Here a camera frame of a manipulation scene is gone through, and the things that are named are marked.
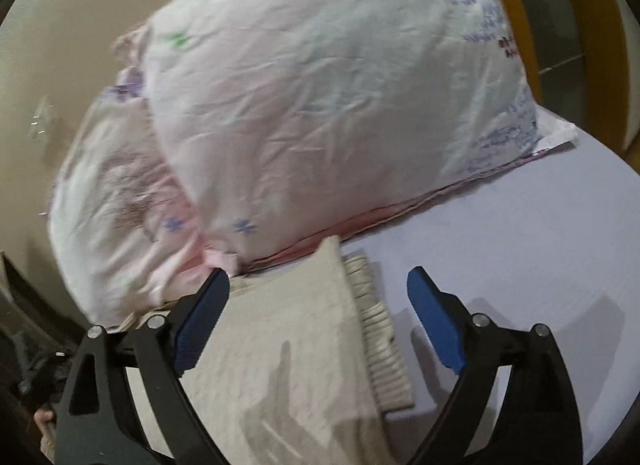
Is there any pink floral pillow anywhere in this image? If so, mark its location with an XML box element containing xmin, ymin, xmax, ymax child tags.
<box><xmin>47</xmin><ymin>26</ymin><xmax>239</xmax><ymax>331</ymax></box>
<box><xmin>137</xmin><ymin>0</ymin><xmax>577</xmax><ymax>266</ymax></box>

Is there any lavender bed sheet mattress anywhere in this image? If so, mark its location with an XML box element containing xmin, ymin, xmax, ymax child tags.
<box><xmin>340</xmin><ymin>133</ymin><xmax>639</xmax><ymax>464</ymax></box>

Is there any white wall switch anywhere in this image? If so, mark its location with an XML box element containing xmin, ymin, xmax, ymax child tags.
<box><xmin>28</xmin><ymin>96</ymin><xmax>55</xmax><ymax>143</ymax></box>

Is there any wooden bed frame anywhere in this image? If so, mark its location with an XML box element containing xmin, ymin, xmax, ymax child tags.
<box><xmin>501</xmin><ymin>0</ymin><xmax>639</xmax><ymax>169</ymax></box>

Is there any pink floral pillow right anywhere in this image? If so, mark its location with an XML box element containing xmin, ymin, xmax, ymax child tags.
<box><xmin>137</xmin><ymin>0</ymin><xmax>577</xmax><ymax>266</ymax></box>

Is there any pink floral pillow left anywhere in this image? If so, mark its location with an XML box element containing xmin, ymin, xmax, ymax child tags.
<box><xmin>47</xmin><ymin>26</ymin><xmax>239</xmax><ymax>331</ymax></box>

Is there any beige cable-knit sweater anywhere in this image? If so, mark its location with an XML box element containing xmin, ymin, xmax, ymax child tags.
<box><xmin>117</xmin><ymin>235</ymin><xmax>417</xmax><ymax>465</ymax></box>

